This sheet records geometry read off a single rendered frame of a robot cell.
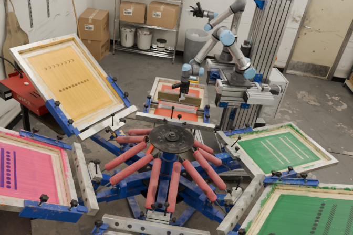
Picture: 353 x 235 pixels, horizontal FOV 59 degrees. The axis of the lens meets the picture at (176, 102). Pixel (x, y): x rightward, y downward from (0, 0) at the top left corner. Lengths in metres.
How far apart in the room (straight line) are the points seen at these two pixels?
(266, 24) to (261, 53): 0.29
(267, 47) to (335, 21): 3.80
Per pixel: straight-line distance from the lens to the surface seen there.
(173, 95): 2.86
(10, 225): 2.09
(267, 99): 3.09
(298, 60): 6.98
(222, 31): 2.66
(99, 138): 2.61
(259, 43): 3.17
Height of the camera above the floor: 2.56
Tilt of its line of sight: 31 degrees down
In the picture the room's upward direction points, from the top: 9 degrees clockwise
